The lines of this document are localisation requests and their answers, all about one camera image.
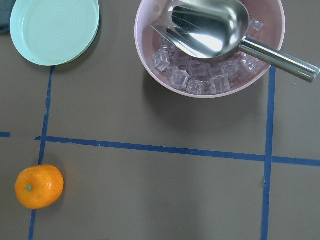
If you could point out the light green plate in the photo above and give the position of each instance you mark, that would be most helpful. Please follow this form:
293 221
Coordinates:
54 32

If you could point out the pink bowl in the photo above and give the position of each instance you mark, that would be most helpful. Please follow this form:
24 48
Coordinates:
187 76

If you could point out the steel ice scoop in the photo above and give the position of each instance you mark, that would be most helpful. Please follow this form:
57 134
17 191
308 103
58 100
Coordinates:
214 30

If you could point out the orange mandarin fruit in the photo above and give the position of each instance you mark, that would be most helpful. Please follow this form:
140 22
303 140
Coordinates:
39 186

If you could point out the dark grey folded cloth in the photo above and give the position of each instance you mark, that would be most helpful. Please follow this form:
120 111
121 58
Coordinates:
6 7

